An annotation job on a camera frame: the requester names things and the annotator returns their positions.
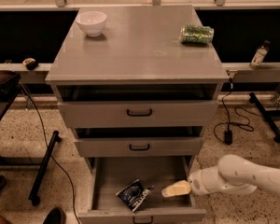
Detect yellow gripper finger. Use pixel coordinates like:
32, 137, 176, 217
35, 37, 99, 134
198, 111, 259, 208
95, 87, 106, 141
161, 187, 176, 198
170, 180, 191, 195

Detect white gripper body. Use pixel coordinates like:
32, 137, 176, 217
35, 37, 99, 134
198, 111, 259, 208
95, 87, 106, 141
187, 166, 258, 196

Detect blue chip bag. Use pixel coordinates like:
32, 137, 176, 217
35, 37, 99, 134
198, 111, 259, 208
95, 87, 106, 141
116, 179, 153, 212

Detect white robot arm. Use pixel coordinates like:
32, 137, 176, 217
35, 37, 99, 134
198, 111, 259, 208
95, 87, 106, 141
161, 155, 280, 198

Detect grey middle drawer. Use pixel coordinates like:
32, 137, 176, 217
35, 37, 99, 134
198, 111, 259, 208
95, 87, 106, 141
75, 129, 203, 158

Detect grey drawer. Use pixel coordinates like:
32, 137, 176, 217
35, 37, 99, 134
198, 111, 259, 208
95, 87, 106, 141
75, 129, 203, 158
78, 156, 206, 224
57, 97, 217, 128

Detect grey bottom drawer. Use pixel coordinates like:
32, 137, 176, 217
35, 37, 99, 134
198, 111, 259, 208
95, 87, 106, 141
78, 156, 206, 224

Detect grey top drawer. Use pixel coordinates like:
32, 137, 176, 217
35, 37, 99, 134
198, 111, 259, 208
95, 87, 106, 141
57, 97, 217, 128

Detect grey drawer cabinet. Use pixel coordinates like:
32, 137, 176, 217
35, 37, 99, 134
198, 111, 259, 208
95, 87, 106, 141
45, 5, 231, 175

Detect black table leg right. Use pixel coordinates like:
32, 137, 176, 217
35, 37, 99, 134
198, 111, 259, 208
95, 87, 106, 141
249, 92, 280, 143

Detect black table leg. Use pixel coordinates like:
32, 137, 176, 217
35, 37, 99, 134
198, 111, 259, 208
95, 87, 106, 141
249, 92, 280, 143
28, 131, 61, 206

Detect black shoe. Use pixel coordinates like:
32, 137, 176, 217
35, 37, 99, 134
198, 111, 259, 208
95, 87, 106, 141
43, 207, 65, 224

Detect small clear bottle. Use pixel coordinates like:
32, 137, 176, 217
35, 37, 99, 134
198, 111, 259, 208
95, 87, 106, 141
249, 40, 271, 69

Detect black table leg left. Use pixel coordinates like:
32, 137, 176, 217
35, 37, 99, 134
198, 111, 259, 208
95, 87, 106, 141
28, 131, 61, 206

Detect green crushed can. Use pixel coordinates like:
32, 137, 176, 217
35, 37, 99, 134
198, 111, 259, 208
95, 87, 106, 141
179, 25, 215, 44

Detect white bowl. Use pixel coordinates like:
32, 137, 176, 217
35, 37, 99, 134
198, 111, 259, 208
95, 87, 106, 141
76, 11, 107, 36

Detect dark side table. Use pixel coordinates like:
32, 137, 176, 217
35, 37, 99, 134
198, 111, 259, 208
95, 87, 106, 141
0, 70, 21, 120

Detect black power adapter cable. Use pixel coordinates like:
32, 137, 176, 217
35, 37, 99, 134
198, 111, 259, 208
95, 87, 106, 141
213, 77, 256, 146

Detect black floor cable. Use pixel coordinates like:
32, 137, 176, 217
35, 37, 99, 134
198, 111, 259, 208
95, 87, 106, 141
20, 85, 82, 224

